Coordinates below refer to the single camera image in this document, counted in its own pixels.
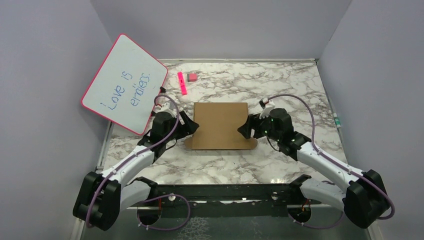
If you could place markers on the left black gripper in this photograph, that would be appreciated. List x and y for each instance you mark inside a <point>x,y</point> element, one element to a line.
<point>189,127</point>

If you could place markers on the pink framed whiteboard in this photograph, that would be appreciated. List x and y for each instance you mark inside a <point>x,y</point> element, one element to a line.
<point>125,86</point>

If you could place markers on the pink eraser block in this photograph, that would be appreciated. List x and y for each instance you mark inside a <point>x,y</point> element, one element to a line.
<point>192,77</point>

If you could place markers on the pink marker pen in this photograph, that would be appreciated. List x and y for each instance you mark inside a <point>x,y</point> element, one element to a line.
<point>182,84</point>

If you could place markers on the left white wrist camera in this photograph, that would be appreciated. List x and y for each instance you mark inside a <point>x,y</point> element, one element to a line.
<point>167,107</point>

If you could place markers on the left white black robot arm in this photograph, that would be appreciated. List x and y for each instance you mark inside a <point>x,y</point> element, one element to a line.
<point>102,196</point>

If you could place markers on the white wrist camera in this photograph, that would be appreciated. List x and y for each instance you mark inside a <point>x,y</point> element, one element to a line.
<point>167,107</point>
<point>267,106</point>

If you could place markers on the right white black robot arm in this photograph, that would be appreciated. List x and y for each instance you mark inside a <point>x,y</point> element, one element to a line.
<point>360,195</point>

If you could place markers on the brown cardboard box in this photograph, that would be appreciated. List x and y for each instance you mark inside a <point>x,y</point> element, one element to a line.
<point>218,127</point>

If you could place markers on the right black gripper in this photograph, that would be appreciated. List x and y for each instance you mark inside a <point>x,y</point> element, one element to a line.
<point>253,122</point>

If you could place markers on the green capped marker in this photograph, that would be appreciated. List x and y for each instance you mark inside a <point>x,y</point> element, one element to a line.
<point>336,120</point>

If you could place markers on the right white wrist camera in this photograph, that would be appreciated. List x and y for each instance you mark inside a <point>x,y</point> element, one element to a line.
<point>267,106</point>

